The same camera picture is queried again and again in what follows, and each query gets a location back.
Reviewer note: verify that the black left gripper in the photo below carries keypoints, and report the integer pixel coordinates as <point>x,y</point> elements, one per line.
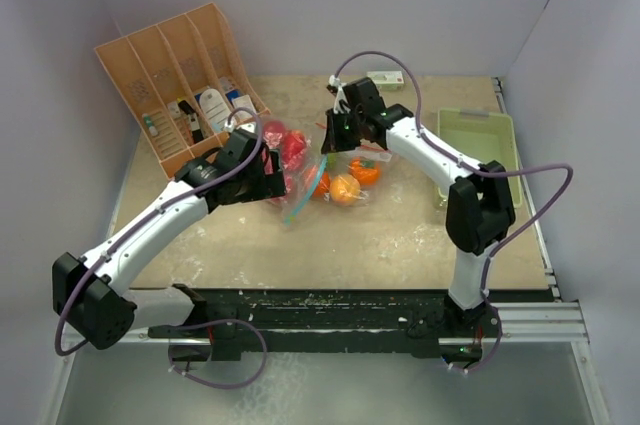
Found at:
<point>270,185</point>

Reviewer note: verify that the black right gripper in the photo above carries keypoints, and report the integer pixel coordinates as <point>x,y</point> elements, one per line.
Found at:
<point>334,142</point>

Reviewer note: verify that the clear bag blue zipper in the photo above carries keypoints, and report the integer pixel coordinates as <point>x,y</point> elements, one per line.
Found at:
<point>305,170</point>

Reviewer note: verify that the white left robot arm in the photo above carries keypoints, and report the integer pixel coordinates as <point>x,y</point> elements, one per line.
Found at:
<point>92,294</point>

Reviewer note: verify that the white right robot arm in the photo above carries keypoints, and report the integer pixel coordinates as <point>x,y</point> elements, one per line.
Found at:
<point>480,208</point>

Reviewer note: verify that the clear bag red zipper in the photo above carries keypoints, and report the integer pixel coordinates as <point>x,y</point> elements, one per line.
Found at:
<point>326,166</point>

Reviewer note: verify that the fake orange persimmon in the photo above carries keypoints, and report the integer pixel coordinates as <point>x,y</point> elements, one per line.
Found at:
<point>367,172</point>

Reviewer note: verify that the red fake pepper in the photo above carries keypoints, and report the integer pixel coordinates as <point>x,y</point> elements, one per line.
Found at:
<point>293,150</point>

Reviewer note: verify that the red fake apple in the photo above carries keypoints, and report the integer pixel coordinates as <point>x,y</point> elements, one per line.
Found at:
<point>273,133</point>

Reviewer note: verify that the fake yellow orange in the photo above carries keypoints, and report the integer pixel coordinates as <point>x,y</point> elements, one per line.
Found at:
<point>344,189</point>

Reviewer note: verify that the small green white box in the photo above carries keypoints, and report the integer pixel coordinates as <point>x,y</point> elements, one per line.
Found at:
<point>387,80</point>

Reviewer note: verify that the white blue card pack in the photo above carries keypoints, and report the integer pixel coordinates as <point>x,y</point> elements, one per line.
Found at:
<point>215,109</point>

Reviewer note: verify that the pink desk organizer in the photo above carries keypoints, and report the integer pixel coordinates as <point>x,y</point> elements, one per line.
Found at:
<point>160,70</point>

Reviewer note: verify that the green perforated basket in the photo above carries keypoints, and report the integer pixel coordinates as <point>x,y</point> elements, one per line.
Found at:
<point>482,135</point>

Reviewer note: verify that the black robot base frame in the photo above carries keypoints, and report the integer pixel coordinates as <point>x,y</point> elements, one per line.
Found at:
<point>226,323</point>

